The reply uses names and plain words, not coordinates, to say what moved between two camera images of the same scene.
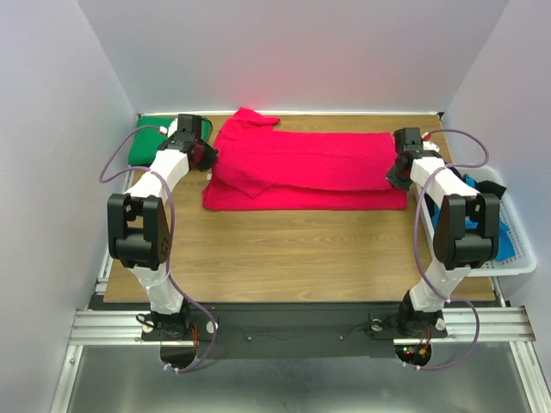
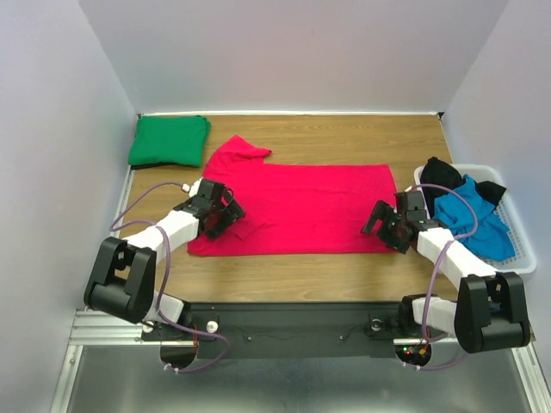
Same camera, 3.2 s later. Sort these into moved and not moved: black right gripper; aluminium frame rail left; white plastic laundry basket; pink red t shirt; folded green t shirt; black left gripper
Moved: pink red t shirt; black left gripper; black right gripper
Not moved: folded green t shirt; white plastic laundry basket; aluminium frame rail left
